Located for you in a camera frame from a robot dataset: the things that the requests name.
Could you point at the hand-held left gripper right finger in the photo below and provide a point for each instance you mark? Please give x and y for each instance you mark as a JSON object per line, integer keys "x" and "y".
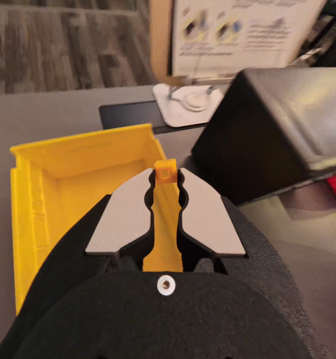
{"x": 213, "y": 224}

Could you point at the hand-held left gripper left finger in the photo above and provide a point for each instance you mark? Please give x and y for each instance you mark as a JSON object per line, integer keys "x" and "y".
{"x": 120, "y": 224}

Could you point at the orange cube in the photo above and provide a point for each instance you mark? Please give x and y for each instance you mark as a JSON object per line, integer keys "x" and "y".
{"x": 165, "y": 171}

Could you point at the yellow plastic bin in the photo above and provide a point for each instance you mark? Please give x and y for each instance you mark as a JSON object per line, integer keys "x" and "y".
{"x": 72, "y": 168}

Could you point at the black drawer cabinet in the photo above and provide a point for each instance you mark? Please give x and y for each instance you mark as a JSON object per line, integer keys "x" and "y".
{"x": 269, "y": 123}

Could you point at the black flat desk mat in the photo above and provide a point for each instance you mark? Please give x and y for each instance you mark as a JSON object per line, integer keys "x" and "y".
{"x": 128, "y": 115}

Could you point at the white stand base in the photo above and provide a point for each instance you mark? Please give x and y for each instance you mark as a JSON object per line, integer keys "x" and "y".
{"x": 185, "y": 104}

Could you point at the printed instruction sheet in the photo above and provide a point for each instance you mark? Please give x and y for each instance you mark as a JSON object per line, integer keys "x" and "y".
{"x": 241, "y": 28}

